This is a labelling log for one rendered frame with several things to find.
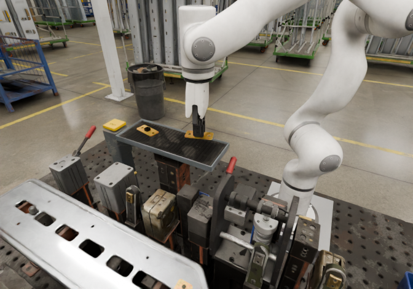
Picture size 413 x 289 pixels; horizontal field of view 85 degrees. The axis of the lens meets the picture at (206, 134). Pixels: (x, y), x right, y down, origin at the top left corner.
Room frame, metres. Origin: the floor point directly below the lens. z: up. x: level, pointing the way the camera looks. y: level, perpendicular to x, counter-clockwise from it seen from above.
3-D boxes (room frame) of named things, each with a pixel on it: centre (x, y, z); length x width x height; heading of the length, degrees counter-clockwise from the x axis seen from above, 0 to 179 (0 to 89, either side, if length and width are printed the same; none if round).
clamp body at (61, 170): (0.65, 0.52, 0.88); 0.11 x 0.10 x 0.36; 153
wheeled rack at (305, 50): (6.74, -2.61, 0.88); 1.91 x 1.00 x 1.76; 153
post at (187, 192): (0.47, 0.05, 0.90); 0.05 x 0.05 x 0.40; 63
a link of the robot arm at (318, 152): (0.60, -0.35, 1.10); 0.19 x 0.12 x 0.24; 8
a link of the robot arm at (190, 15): (0.58, 0.02, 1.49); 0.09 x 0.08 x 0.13; 8
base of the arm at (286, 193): (0.64, -0.35, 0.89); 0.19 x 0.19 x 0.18
